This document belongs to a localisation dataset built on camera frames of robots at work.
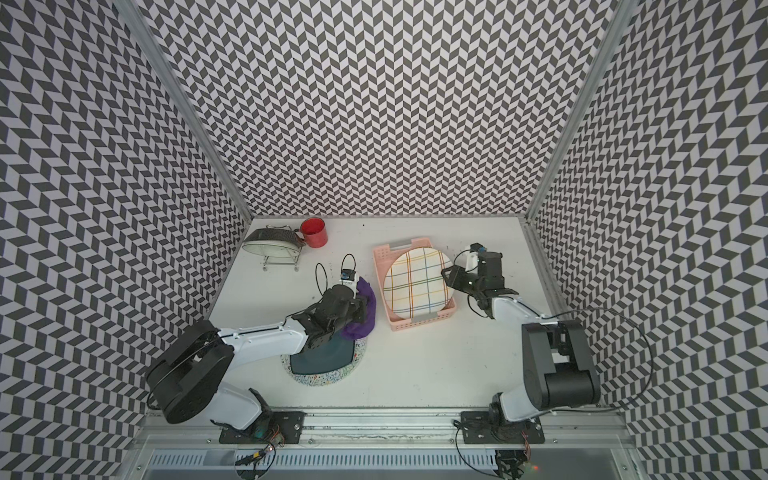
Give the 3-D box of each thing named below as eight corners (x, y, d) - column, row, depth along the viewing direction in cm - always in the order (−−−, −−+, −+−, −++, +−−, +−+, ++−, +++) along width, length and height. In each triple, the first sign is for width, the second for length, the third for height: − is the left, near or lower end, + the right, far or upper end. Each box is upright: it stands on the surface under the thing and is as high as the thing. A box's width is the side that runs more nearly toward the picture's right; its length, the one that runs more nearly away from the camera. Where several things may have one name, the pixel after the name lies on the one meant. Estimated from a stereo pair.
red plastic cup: (304, 248, 112) (298, 234, 105) (308, 232, 117) (303, 217, 110) (326, 248, 112) (322, 234, 105) (329, 232, 117) (325, 217, 110)
